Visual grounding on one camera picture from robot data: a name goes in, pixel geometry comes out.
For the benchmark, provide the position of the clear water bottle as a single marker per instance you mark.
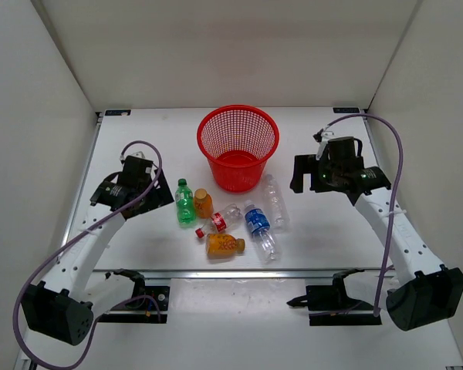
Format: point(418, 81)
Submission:
point(274, 203)

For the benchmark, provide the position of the aluminium table edge rail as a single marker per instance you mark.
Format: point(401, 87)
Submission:
point(240, 274)

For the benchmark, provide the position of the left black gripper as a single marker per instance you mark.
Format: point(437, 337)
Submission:
point(160, 196)

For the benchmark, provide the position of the right dark corner sticker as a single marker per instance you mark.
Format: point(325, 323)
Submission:
point(346, 110)

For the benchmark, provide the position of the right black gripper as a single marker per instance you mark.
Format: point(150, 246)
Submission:
point(309, 164)

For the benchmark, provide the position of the blue-label water bottle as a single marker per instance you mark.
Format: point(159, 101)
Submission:
point(259, 228)

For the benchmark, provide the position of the clear red-label cola bottle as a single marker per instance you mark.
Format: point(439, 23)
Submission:
point(220, 221)

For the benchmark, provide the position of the orange juice bottle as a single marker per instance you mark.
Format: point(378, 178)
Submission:
point(203, 203)
point(223, 246)

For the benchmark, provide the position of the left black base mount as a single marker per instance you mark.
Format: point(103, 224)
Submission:
point(149, 303)

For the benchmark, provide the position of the green soda bottle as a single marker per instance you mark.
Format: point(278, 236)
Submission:
point(184, 199)

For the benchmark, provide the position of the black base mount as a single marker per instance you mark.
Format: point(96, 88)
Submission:
point(149, 303)
point(330, 306)

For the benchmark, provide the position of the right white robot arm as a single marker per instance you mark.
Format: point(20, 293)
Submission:
point(425, 290)

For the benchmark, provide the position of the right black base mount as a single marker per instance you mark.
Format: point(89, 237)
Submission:
point(330, 306)

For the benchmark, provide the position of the dark corner sticker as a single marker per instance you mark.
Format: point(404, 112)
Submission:
point(117, 112)
point(346, 110)

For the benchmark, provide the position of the left dark corner sticker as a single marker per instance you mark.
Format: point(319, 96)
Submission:
point(117, 112)

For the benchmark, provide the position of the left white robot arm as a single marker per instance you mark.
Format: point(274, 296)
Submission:
point(61, 305)

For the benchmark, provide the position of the red plastic mesh basket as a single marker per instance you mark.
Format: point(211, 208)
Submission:
point(237, 141)

